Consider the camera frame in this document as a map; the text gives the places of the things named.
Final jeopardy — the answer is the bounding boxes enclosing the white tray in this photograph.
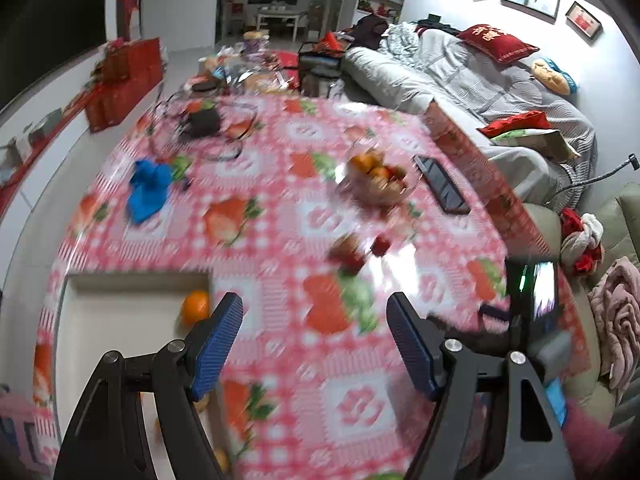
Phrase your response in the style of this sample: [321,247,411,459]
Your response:
[55,272,226,480]

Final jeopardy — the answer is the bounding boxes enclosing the stack of red gift boxes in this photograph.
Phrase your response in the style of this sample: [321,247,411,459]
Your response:
[85,37,166,133]

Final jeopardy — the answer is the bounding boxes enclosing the fruit print cushion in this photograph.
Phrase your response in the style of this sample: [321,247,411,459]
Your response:
[492,129,583,163]

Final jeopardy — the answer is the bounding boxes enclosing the clear fruit bowl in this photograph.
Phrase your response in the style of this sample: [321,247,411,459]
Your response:
[336,147,412,207]

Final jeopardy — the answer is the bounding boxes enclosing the white dining table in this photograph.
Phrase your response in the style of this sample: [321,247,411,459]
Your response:
[256,7,307,41]

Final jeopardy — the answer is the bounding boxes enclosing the pink strawberry print tablecloth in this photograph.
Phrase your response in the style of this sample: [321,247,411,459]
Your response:
[32,95,591,480]

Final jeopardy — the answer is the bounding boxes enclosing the grey sofa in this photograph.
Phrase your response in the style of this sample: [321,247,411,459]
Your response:
[340,27,598,206]

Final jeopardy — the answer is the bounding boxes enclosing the black power adapter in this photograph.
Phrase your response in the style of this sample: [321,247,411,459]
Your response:
[186,108,222,137]

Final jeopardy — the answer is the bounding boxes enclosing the heap of mandarins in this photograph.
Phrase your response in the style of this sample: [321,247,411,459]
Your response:
[347,152,407,193]

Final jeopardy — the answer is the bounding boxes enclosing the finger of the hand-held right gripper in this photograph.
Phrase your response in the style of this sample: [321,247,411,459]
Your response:
[435,305,518,353]

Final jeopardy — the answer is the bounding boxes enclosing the wall picture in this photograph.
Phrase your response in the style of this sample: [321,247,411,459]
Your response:
[357,0,401,17]

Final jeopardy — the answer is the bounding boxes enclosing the pink blanket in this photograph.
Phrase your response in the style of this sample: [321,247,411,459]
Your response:
[587,256,640,403]

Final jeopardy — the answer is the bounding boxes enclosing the blue cloth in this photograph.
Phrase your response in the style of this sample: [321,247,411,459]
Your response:
[126,159,175,224]

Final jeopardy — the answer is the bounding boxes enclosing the bright orange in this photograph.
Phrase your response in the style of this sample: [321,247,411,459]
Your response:
[180,290,211,327]

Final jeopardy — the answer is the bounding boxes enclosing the grey striped blanket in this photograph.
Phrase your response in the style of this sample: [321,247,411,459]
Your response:
[417,27,598,181]

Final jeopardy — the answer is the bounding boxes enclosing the red framed photo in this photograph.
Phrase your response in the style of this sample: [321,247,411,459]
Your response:
[565,1,603,41]

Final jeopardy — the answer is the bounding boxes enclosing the black smartphone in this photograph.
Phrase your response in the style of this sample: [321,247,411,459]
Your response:
[412,155,472,215]

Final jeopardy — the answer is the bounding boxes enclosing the pile of snack packets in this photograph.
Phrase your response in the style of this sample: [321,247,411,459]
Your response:
[190,42,301,96]

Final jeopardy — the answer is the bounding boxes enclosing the yellow plush pillow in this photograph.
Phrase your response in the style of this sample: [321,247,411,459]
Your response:
[530,57,581,96]

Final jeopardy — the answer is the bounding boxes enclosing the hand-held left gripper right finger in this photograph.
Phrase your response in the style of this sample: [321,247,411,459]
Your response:
[386,292,576,480]

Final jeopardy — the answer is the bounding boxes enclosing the black cable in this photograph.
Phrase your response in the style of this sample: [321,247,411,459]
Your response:
[150,92,258,191]

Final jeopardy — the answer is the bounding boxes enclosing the black gooseneck holder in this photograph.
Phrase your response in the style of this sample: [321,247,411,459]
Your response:
[545,154,640,211]

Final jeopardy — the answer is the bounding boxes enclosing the plain red cushion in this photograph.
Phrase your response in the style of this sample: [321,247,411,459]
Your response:
[477,110,551,140]

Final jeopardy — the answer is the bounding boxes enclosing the black television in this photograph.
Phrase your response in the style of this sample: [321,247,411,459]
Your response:
[0,0,108,111]

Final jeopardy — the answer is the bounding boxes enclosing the red and white cloth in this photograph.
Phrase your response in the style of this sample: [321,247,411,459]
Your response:
[559,208,606,276]

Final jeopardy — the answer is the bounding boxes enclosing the red rug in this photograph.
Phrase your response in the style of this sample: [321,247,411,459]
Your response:
[272,50,301,86]

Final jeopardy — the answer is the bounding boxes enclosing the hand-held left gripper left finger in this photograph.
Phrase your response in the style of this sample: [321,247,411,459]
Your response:
[52,292,244,480]

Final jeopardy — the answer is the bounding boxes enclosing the red embroidered cushion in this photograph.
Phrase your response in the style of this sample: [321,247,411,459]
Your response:
[457,22,541,66]

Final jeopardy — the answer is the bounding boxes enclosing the patterned quilt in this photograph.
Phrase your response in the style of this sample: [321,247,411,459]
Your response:
[377,22,426,63]

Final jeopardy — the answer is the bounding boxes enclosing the white TV cabinet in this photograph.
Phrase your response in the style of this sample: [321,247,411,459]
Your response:
[0,85,101,221]

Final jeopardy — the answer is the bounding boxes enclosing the dark clothes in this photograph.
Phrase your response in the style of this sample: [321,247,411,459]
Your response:
[350,14,396,51]

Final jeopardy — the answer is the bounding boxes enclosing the beige leather sofa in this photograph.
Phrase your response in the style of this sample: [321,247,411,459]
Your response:
[522,182,640,416]

